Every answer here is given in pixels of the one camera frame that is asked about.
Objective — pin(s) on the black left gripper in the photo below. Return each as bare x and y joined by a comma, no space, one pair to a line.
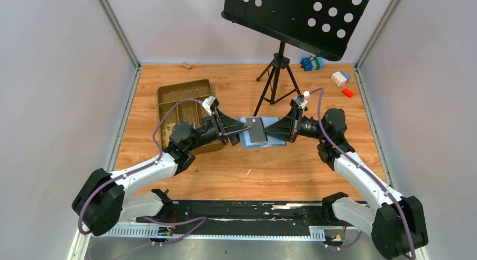
220,128

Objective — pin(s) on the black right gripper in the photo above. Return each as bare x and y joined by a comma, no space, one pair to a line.
292,125

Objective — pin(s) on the blue leather card holder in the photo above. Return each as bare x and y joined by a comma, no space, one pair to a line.
272,141

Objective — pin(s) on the black card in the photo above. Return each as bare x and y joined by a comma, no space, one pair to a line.
256,131

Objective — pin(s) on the gold credit card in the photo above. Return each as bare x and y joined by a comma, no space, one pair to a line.
167,131

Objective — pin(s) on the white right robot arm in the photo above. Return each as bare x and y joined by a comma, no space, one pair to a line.
395,223

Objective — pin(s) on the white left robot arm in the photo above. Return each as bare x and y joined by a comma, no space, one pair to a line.
106,199

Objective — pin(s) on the woven compartment tray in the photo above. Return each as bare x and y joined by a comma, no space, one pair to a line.
175,105

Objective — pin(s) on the red toy block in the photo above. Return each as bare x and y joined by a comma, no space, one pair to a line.
348,93

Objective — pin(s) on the blue green toy block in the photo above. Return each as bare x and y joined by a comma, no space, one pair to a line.
312,63

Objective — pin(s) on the white blue toy block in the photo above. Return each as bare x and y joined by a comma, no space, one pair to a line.
340,78

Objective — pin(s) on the small wooden block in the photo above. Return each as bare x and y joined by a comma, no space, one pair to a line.
187,65

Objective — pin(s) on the black music stand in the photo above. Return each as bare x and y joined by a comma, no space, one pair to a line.
320,27

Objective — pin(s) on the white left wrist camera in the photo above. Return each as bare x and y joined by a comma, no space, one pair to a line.
210,104

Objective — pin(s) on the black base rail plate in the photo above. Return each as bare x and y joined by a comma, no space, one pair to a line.
247,218

